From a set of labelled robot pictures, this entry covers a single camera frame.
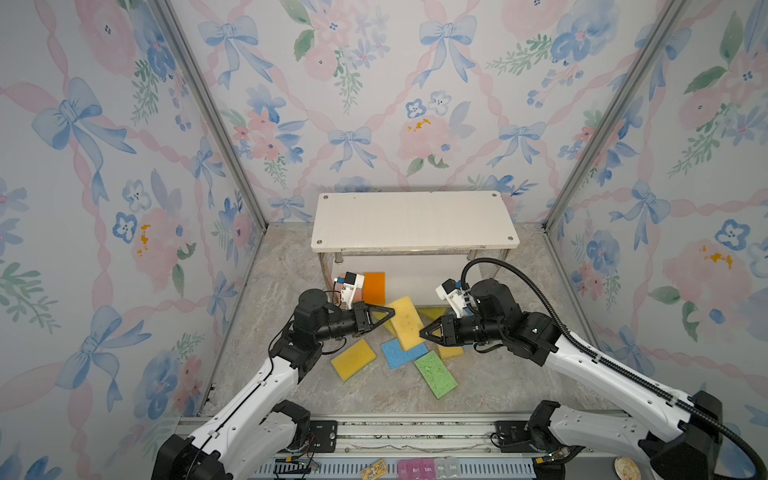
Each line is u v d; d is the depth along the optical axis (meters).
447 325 0.62
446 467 0.69
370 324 0.66
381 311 0.69
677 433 0.40
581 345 0.48
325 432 0.75
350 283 0.69
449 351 0.86
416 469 0.69
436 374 0.82
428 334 0.69
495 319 0.55
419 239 0.71
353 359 0.86
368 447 0.73
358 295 0.68
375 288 0.91
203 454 0.40
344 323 0.64
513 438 0.73
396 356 0.86
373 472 0.69
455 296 0.66
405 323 0.69
